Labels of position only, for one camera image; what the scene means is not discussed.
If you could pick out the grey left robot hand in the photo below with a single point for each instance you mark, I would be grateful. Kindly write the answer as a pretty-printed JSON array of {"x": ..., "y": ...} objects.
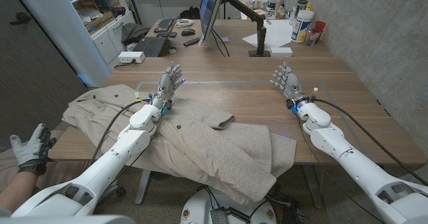
[{"x": 165, "y": 88}]

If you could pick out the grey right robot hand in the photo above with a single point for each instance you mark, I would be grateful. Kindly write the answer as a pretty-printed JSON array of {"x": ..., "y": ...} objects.
[{"x": 291, "y": 87}]

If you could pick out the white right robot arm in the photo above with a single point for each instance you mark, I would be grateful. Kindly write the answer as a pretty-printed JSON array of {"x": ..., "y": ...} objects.
[{"x": 361, "y": 170}]

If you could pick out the person's bare forearm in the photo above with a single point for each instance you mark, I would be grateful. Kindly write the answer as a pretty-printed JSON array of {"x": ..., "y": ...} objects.
[{"x": 13, "y": 190}]

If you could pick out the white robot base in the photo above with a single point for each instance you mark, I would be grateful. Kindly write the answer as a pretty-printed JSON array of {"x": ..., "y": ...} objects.
[{"x": 200, "y": 207}]

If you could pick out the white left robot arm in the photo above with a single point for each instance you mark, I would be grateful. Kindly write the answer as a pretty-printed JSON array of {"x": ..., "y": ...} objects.
[{"x": 110, "y": 157}]

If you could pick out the beige wool coat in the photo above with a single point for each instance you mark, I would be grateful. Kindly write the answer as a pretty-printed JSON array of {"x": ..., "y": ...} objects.
[{"x": 214, "y": 150}]

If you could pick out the small white box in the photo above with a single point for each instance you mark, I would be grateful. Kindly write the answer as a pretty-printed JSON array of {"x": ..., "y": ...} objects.
[{"x": 281, "y": 51}]

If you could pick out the black keyboard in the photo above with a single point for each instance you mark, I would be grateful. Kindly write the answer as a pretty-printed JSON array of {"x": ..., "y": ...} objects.
[
  {"x": 164, "y": 25},
  {"x": 151, "y": 46}
]

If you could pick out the white power box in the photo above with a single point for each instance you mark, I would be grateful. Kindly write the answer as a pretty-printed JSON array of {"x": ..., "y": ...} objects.
[{"x": 131, "y": 57}]

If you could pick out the clear drinking glass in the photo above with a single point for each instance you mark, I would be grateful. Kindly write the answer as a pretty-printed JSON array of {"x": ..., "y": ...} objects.
[{"x": 312, "y": 37}]

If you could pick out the black phone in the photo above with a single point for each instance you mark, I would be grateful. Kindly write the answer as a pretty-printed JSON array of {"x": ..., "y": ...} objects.
[{"x": 167, "y": 34}]

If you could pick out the black remote control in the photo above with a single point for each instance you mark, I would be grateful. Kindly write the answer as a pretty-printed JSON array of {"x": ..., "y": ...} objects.
[{"x": 192, "y": 41}]

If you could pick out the white paper sheet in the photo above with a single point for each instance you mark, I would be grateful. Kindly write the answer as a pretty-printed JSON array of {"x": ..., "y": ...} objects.
[{"x": 279, "y": 33}]

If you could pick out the paper tag on monitor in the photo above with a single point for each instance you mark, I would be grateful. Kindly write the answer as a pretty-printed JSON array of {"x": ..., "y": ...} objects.
[{"x": 201, "y": 40}]

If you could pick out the black computer mouse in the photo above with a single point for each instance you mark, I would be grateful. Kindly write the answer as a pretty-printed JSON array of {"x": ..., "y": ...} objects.
[{"x": 188, "y": 32}]

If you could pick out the white wipes canister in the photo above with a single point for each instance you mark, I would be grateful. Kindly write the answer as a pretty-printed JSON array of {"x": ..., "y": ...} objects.
[{"x": 302, "y": 26}]

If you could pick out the green jacket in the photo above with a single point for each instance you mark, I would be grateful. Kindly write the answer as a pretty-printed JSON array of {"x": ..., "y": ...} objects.
[{"x": 133, "y": 31}]

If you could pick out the red cup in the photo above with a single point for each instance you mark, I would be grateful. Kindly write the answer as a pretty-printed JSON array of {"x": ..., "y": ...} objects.
[{"x": 321, "y": 26}]

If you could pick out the clear glass jar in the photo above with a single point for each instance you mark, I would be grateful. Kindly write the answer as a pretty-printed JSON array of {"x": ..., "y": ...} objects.
[{"x": 281, "y": 14}]

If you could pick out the pink sticky note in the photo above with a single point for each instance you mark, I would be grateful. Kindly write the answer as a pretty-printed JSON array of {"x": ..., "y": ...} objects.
[{"x": 223, "y": 39}]

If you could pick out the black bag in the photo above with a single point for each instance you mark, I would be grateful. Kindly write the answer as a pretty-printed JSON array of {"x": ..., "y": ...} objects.
[{"x": 190, "y": 13}]

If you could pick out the yellow bottle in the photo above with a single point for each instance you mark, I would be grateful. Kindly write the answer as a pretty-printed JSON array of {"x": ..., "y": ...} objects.
[{"x": 309, "y": 6}]

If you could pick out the computer monitor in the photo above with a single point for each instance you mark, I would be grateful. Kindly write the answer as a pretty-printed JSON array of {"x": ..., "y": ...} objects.
[{"x": 210, "y": 6}]

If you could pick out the cardboard box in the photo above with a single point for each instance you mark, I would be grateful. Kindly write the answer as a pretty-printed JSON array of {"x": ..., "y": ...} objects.
[{"x": 98, "y": 21}]

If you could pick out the white table leg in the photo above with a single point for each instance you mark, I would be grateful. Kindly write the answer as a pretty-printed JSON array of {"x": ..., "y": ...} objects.
[{"x": 143, "y": 184}]

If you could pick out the grey table leg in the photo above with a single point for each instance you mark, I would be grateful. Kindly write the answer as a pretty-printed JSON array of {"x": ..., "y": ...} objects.
[{"x": 313, "y": 184}]

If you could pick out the office chair base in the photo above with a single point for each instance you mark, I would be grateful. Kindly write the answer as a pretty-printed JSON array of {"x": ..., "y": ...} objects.
[{"x": 118, "y": 191}]

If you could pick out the white shelving cabinet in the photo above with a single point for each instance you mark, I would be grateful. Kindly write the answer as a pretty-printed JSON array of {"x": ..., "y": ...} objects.
[{"x": 60, "y": 33}]

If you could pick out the white tracking glove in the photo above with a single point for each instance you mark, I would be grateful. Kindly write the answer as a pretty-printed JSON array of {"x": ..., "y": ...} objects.
[{"x": 26, "y": 148}]

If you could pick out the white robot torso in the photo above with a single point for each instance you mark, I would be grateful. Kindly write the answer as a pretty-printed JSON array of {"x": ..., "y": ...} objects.
[{"x": 67, "y": 220}]

